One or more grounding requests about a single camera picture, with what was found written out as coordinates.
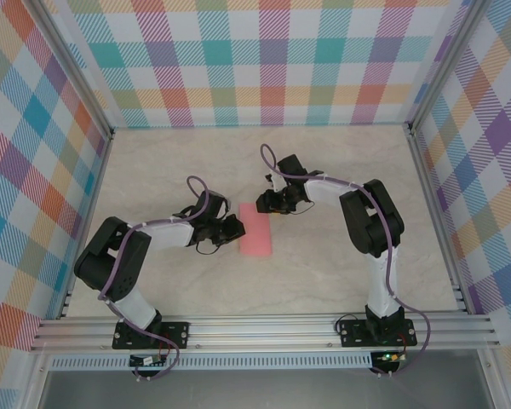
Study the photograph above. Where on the grey metal panel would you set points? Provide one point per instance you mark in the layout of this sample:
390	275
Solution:
260	389

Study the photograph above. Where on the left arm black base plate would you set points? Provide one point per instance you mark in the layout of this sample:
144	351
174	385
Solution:
179	334

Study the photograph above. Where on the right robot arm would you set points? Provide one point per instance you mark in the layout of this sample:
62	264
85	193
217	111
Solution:
381	281

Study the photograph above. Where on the pink paper sheet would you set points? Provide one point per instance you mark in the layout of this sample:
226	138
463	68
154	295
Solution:
255	234

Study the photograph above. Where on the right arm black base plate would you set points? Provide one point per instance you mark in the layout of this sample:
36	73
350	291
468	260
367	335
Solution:
353	334

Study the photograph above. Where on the aluminium frame post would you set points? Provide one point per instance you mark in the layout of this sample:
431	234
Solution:
72	68
447	64

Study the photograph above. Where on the aluminium side rail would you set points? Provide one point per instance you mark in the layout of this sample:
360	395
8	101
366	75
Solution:
436	221
87	221

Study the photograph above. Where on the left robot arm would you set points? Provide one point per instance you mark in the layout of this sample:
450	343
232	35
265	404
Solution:
170	232

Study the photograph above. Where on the aluminium mounting rail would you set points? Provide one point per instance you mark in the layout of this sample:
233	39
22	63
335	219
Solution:
260	332

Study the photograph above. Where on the small circuit board green light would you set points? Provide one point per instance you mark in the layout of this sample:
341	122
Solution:
389	357

